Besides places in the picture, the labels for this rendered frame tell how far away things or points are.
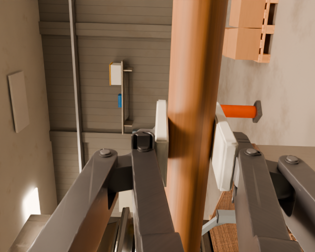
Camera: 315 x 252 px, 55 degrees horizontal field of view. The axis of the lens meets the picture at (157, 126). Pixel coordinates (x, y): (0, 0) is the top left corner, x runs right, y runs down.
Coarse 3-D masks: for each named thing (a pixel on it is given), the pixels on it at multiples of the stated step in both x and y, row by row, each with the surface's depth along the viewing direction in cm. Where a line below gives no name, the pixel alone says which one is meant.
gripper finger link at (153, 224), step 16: (144, 144) 15; (144, 160) 14; (144, 176) 13; (160, 176) 13; (144, 192) 12; (160, 192) 12; (144, 208) 11; (160, 208) 11; (144, 224) 10; (160, 224) 10; (144, 240) 9; (160, 240) 9; (176, 240) 9
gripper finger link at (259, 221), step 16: (240, 160) 15; (256, 160) 15; (240, 176) 14; (256, 176) 13; (240, 192) 13; (256, 192) 12; (272, 192) 12; (240, 208) 13; (256, 208) 11; (272, 208) 11; (240, 224) 13; (256, 224) 10; (272, 224) 10; (240, 240) 12; (256, 240) 9; (272, 240) 9; (288, 240) 9
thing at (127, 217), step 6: (126, 210) 199; (126, 216) 193; (126, 222) 188; (126, 228) 186; (132, 228) 205; (120, 234) 179; (126, 234) 184; (132, 234) 203; (120, 240) 174; (126, 240) 182; (132, 240) 200; (120, 246) 170; (126, 246) 180
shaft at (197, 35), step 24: (192, 0) 15; (216, 0) 15; (192, 24) 16; (216, 24) 16; (192, 48) 16; (216, 48) 17; (192, 72) 17; (216, 72) 17; (168, 96) 19; (192, 96) 17; (216, 96) 18; (168, 120) 19; (192, 120) 18; (168, 144) 20; (192, 144) 18; (168, 168) 20; (192, 168) 19; (168, 192) 21; (192, 192) 20; (192, 216) 21; (192, 240) 22
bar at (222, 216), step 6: (216, 210) 130; (222, 210) 130; (228, 210) 130; (234, 210) 130; (216, 216) 129; (222, 216) 127; (228, 216) 127; (234, 216) 127; (210, 222) 130; (216, 222) 130; (222, 222) 128; (228, 222) 128; (234, 222) 128; (204, 228) 131; (210, 228) 131
